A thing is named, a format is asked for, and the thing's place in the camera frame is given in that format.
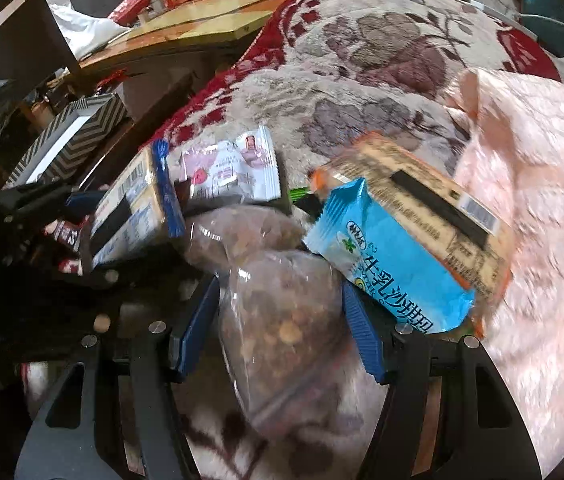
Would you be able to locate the red cloth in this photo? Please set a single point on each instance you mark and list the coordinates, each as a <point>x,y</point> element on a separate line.
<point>110,79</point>

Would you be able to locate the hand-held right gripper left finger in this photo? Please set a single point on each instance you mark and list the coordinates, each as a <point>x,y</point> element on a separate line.
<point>193,327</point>

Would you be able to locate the green snack packet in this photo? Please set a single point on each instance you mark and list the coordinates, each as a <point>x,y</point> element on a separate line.
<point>304,200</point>

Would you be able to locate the pink and white snack packet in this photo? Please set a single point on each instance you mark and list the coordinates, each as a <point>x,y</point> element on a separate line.
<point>232,170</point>

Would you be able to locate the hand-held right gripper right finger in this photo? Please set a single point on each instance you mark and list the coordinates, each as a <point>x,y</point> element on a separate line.
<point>362,332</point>

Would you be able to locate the blue-edged beige cracker packet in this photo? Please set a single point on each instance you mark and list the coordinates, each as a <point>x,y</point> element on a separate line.
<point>132,210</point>

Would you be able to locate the light blue snack packet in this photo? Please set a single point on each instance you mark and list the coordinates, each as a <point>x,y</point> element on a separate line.
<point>387,260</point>

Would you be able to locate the dark red snack packet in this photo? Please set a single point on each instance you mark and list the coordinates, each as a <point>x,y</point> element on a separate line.
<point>64,234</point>

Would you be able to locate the red flat box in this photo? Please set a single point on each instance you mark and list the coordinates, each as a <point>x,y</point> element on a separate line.
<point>129,9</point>

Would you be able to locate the pink quilted blanket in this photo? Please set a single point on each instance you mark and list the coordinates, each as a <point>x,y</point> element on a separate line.
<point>537,220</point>

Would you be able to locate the grey striped cardboard box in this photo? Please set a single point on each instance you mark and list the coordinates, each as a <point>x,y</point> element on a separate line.
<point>69,135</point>

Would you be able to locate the wooden cabinet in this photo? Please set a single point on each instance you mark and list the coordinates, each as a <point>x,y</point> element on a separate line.
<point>202,25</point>

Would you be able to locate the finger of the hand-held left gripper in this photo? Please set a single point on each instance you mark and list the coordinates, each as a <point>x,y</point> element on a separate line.
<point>84,201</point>
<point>93,271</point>

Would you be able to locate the white plastic bag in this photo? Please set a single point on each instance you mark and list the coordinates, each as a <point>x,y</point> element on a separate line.
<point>79,25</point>

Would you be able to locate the floral red-edged blanket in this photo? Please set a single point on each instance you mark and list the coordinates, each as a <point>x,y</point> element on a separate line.
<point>362,60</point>

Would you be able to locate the clear bag of nuts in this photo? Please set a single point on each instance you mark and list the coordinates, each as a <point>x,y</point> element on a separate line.
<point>282,320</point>

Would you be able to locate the orange-edged beige cracker packet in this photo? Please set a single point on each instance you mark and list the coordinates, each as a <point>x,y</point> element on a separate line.
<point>427,195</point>

